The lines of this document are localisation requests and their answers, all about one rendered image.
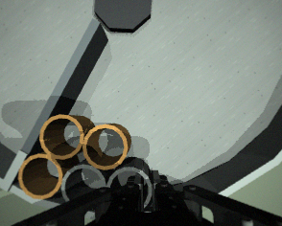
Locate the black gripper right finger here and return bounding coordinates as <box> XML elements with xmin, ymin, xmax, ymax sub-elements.
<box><xmin>151</xmin><ymin>170</ymin><xmax>282</xmax><ymax>226</ymax></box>

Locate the grey round turntable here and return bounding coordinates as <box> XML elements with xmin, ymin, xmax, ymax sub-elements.
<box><xmin>0</xmin><ymin>0</ymin><xmax>282</xmax><ymax>209</ymax></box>

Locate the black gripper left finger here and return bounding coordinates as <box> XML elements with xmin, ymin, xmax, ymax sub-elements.
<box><xmin>12</xmin><ymin>173</ymin><xmax>144</xmax><ymax>226</ymax></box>

